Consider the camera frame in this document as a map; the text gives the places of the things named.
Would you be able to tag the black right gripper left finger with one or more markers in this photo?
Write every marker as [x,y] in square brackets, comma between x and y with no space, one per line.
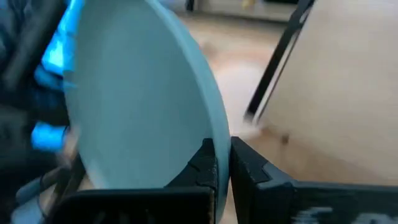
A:
[186,202]

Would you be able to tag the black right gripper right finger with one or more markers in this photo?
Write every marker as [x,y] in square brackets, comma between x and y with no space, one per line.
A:
[267,199]

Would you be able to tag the mint plastic plate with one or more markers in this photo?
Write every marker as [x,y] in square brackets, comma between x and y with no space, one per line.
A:
[133,93]

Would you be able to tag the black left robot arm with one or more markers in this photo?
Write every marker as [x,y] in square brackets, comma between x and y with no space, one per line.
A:
[18,140]

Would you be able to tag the wooden shelf with black frame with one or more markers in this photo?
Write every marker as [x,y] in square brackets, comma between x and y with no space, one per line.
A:
[335,93]

